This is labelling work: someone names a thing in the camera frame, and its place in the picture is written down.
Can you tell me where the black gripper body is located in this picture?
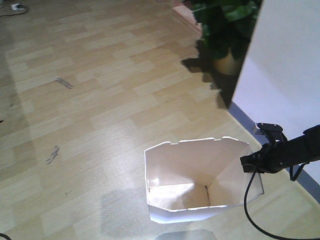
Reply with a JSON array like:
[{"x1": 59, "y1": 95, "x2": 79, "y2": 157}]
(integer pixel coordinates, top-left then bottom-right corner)
[{"x1": 240, "y1": 142, "x2": 288, "y2": 174}]

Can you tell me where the white plastic trash bin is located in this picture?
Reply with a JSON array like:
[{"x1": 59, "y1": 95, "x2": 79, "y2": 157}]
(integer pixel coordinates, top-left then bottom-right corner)
[{"x1": 144, "y1": 136, "x2": 265, "y2": 224}]

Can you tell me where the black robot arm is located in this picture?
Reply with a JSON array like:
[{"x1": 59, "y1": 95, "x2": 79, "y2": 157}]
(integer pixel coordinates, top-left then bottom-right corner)
[{"x1": 240, "y1": 123, "x2": 320, "y2": 174}]

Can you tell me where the green potted plant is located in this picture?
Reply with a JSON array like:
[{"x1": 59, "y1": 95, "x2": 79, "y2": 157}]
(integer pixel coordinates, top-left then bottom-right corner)
[{"x1": 181, "y1": 0, "x2": 263, "y2": 77}]

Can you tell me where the white floor power socket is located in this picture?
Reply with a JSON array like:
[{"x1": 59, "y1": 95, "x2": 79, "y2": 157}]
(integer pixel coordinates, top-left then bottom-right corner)
[{"x1": 10, "y1": 3, "x2": 25, "y2": 11}]

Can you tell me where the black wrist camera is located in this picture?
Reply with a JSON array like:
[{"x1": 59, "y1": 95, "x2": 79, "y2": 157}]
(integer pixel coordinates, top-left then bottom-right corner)
[{"x1": 253, "y1": 122, "x2": 288, "y2": 143}]

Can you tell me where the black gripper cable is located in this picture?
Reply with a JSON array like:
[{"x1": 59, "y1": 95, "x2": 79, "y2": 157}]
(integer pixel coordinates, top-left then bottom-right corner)
[{"x1": 243, "y1": 167, "x2": 320, "y2": 240}]

